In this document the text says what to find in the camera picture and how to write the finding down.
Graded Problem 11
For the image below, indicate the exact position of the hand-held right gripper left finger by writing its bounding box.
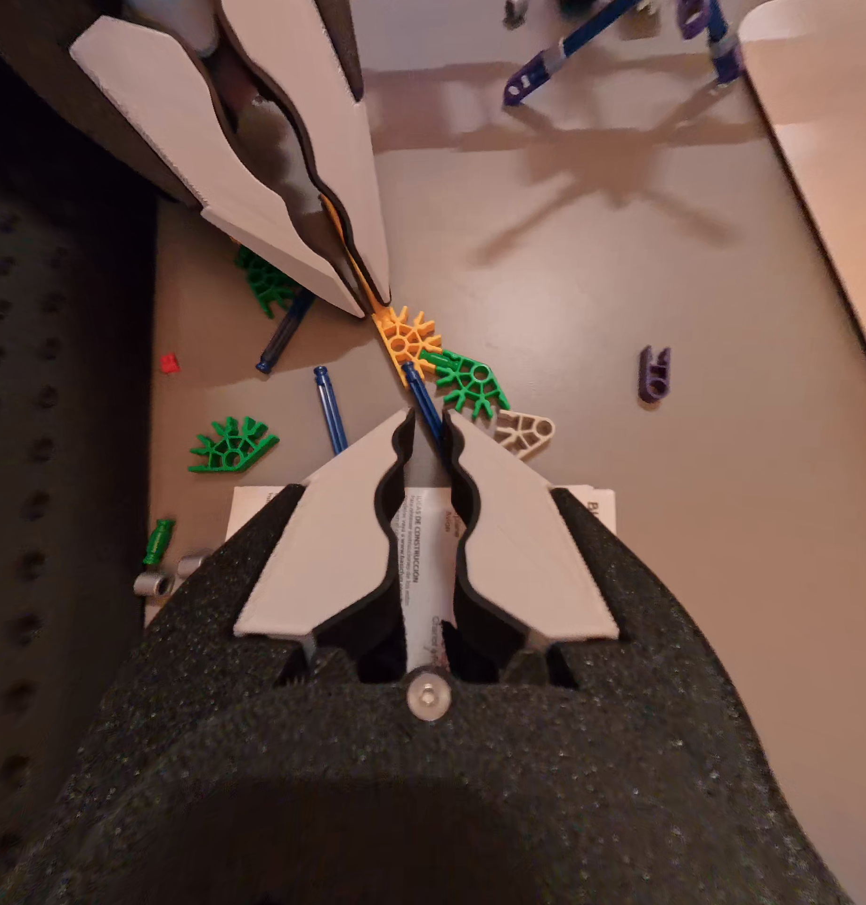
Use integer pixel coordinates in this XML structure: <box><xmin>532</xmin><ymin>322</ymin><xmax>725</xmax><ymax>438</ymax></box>
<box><xmin>233</xmin><ymin>408</ymin><xmax>417</xmax><ymax>642</ymax></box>

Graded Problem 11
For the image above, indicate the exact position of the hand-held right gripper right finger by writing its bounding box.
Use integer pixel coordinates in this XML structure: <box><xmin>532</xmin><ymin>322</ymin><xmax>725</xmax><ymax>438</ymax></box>
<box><xmin>441</xmin><ymin>409</ymin><xmax>621</xmax><ymax>643</ymax></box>

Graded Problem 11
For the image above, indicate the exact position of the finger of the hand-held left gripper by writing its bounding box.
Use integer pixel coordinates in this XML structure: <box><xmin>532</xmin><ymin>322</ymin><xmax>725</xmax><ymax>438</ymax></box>
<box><xmin>217</xmin><ymin>0</ymin><xmax>393</xmax><ymax>308</ymax></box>
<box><xmin>68</xmin><ymin>15</ymin><xmax>369</xmax><ymax>318</ymax></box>

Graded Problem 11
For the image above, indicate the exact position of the white instruction booklet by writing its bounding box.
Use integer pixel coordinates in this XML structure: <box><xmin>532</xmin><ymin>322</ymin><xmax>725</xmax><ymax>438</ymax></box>
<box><xmin>143</xmin><ymin>484</ymin><xmax>618</xmax><ymax>674</ymax></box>

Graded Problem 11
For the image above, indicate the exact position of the pale grey small connector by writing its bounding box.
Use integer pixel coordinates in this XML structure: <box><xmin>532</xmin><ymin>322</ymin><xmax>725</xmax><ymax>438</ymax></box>
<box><xmin>490</xmin><ymin>411</ymin><xmax>557</xmax><ymax>461</ymax></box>

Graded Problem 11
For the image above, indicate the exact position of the orange rod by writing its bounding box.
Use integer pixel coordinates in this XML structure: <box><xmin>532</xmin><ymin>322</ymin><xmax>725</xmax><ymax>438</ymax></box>
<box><xmin>320</xmin><ymin>194</ymin><xmax>389</xmax><ymax>317</ymax></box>

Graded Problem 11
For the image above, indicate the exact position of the orange fan connector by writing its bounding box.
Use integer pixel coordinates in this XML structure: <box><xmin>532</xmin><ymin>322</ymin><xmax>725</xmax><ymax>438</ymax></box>
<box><xmin>371</xmin><ymin>304</ymin><xmax>443</xmax><ymax>387</ymax></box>

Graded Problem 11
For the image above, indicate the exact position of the short green rod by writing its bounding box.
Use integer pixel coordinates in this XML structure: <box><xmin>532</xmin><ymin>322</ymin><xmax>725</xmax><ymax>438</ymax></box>
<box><xmin>142</xmin><ymin>518</ymin><xmax>177</xmax><ymax>567</ymax></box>

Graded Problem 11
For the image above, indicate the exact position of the purple clip connector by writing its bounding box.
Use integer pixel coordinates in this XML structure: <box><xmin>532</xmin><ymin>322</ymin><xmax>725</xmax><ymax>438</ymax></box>
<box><xmin>637</xmin><ymin>344</ymin><xmax>673</xmax><ymax>404</ymax></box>

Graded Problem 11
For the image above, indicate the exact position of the colourful construction toy model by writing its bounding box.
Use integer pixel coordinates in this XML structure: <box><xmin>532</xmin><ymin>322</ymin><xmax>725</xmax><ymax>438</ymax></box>
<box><xmin>501</xmin><ymin>0</ymin><xmax>750</xmax><ymax>108</ymax></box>

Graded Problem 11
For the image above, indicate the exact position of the white metal stand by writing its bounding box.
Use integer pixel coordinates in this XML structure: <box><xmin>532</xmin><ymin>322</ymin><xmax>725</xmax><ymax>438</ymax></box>
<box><xmin>735</xmin><ymin>0</ymin><xmax>866</xmax><ymax>377</ymax></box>

